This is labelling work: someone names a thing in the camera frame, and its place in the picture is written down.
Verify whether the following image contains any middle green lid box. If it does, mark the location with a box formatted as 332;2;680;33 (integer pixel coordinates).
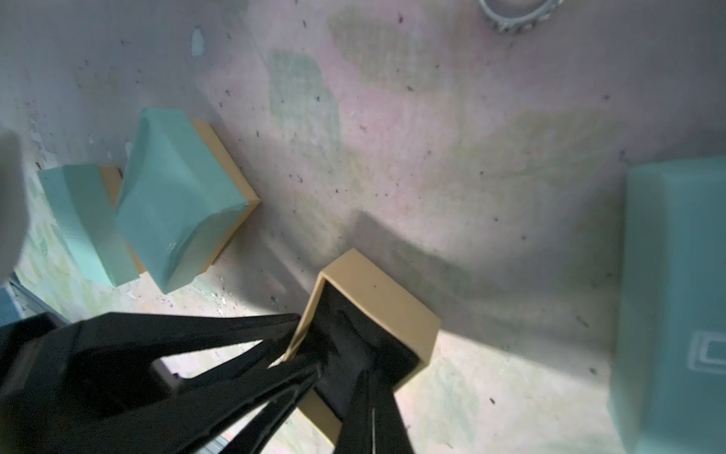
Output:
115;109;260;294

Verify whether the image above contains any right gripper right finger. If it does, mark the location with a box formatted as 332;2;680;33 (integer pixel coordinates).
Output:
333;362;414;453

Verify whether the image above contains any green box lid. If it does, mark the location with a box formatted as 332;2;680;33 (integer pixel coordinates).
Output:
610;156;725;453

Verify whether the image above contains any left green lid box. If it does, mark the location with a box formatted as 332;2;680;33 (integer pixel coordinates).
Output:
38;164;145;288

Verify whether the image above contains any tan box base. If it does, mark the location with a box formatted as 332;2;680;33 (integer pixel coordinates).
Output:
284;249;442;449

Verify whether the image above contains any silver ring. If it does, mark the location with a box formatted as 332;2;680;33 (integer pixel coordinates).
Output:
477;0;566;34

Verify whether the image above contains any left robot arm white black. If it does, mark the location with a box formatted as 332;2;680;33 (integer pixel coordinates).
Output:
0;127;28;284

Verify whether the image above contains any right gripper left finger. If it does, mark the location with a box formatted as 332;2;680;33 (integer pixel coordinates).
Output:
1;312;321;453

